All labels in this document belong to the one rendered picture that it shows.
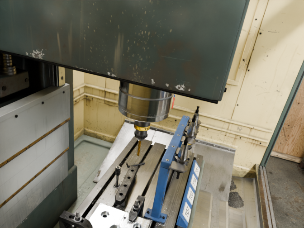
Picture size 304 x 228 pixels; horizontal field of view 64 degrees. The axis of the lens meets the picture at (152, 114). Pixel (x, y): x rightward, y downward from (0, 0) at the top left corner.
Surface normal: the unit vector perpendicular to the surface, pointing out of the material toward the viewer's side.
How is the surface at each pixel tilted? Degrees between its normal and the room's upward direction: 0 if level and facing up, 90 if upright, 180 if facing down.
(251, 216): 17
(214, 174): 24
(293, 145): 90
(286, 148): 90
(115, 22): 90
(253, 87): 89
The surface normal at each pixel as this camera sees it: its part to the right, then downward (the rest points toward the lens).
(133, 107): -0.35, 0.38
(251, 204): -0.15, -0.92
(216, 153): 0.00, -0.65
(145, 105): -0.03, 0.44
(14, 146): 0.94, 0.25
